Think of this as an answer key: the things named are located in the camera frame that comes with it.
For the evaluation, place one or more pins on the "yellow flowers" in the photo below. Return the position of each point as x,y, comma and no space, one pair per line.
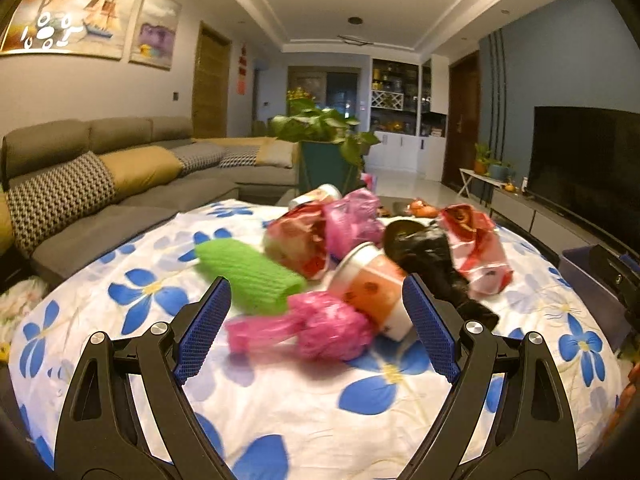
299,94

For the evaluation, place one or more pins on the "small houndstooth cushion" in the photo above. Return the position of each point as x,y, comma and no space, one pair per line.
240,156
200,156

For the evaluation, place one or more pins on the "grey sectional sofa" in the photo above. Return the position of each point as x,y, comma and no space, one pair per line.
130,205

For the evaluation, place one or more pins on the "pale floral cloth bundle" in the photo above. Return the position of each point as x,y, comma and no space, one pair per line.
20,300

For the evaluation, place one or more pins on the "red wall decoration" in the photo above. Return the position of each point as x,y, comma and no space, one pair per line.
243,70

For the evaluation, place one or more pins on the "dark wooden door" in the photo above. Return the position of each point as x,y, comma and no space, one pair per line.
462,120

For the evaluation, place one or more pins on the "white side table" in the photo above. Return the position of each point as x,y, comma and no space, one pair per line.
472,177

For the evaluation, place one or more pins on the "grey television cabinet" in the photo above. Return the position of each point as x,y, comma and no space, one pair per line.
520,210

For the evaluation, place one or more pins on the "red and white snack wrapper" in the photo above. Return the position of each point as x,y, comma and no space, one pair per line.
480,245

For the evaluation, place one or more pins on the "purple wall painting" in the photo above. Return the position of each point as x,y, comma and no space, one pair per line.
155,30

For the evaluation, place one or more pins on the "black television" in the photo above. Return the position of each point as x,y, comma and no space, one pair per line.
585,170

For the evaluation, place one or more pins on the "white display cabinet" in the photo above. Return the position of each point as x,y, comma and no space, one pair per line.
400,145

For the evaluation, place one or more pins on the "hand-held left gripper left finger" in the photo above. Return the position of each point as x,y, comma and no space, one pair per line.
205,332

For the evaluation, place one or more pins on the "large houndstooth cushion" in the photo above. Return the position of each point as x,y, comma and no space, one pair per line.
55,200

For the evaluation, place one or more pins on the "small potted plants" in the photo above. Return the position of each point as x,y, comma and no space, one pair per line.
492,165

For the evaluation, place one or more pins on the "green foam net sleeve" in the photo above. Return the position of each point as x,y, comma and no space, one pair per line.
247,275

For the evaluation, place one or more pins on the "blue floral bedsheet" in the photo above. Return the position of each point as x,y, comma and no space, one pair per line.
320,410

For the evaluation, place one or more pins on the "oranges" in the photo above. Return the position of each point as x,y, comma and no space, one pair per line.
422,208

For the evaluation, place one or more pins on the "red paper cup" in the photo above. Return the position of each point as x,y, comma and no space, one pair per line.
295,240

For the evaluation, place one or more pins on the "grey plastic bin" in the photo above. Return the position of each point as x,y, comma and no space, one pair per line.
585,290

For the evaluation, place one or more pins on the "potted plant in teal planter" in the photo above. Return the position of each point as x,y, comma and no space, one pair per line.
320,160

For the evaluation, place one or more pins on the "pink plastic bag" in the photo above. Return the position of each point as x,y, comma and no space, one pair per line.
325,327
350,225

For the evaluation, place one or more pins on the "light wooden door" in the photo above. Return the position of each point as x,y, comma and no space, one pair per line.
211,85

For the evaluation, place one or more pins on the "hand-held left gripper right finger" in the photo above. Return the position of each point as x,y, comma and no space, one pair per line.
430,332

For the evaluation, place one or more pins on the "black plastic bag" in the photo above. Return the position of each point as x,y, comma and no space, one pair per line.
425,250

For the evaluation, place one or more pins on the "yellow cushion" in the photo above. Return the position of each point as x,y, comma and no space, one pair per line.
140,167
277,152

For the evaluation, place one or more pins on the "sailboat wall painting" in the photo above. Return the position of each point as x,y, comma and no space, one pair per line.
70,10

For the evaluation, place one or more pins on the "orange and white paper cup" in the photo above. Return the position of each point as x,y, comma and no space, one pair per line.
367,287

